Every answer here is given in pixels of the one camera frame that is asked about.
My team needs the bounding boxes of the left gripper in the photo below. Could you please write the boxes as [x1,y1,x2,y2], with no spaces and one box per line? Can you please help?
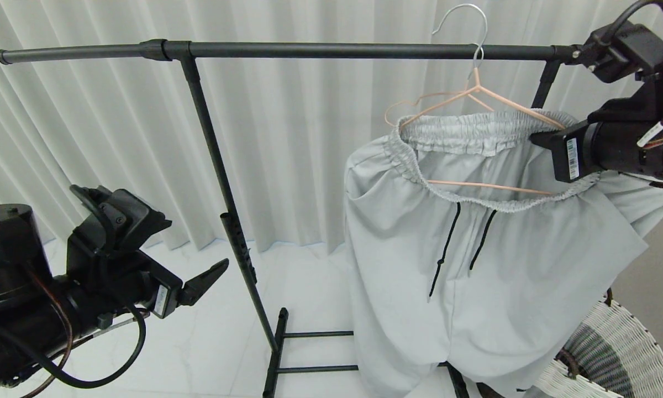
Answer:
[61,249,230,332]

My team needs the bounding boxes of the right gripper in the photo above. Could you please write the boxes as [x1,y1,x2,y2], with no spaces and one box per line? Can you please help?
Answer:
[530,122,663,183]

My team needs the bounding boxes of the pink clothes hanger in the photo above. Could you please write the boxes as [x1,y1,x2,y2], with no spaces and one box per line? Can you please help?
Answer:
[384,91,495,128]
[398,4,567,197]

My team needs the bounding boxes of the pale grey shorts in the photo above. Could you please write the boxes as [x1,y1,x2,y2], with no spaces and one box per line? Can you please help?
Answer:
[344,109,663,398]

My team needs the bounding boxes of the white laundry basket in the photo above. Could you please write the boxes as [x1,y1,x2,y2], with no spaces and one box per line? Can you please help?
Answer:
[533,287,663,398]

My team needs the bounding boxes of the black clothes rack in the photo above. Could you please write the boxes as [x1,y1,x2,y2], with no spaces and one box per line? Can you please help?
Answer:
[0,39,582,398]

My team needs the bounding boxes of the white curtain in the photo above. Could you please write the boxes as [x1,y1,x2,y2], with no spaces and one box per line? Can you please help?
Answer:
[0,0,663,255]

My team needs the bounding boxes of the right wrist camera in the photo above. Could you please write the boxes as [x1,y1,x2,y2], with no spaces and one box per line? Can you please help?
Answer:
[577,22,663,128]

